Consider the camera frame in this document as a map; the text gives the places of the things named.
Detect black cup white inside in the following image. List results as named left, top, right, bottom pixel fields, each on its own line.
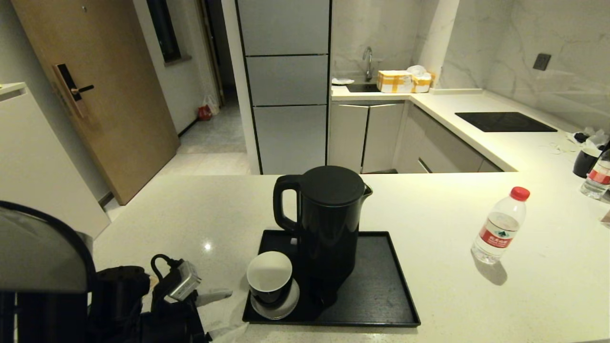
left=247, top=251, right=294, bottom=306

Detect black electric kettle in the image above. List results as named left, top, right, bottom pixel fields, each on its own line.
left=273, top=165, right=373, bottom=289

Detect clear plastic water bottle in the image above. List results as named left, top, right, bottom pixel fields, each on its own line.
left=580, top=148, right=610, bottom=200
left=471, top=186, right=530, bottom=265

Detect white round saucer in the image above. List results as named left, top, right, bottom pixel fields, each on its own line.
left=250, top=279, right=300, bottom=320

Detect black rectangular serving tray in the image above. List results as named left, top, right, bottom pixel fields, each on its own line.
left=242, top=230, right=421, bottom=327

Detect grey sink base cabinet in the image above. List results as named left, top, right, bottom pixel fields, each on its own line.
left=329, top=101, right=406, bottom=174

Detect brown wooden door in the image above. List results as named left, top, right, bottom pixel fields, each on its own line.
left=10, top=0, right=181, bottom=205

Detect tall grey panel cabinet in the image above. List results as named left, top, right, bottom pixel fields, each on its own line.
left=235, top=0, right=332, bottom=175

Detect dark window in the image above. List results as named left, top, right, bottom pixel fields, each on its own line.
left=146, top=0, right=183, bottom=64

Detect grey counter drawer cabinet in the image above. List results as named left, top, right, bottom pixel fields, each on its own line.
left=396, top=104, right=503, bottom=173

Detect chrome kitchen faucet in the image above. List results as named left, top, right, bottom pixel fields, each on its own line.
left=362, top=46, right=374, bottom=82

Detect large yellow-taped cardboard box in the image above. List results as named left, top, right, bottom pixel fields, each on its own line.
left=376, top=71, right=413, bottom=93

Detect small yellow-taped cardboard box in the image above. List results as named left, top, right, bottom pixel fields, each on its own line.
left=412, top=73, right=435, bottom=93

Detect black induction cooktop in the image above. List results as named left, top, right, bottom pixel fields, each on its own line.
left=455, top=111, right=558, bottom=132

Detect black mug white rim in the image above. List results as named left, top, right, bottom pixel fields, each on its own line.
left=573, top=147, right=601, bottom=178

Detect crumpled clear wrappers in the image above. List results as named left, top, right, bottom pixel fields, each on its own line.
left=566, top=127, right=610, bottom=150

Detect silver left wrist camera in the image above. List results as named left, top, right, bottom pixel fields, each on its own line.
left=164, top=260, right=202, bottom=302

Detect black left camera cable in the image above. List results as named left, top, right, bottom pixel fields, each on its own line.
left=150, top=254, right=186, bottom=289

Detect black door lock handle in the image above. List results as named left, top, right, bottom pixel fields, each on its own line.
left=52, top=63, right=95, bottom=119

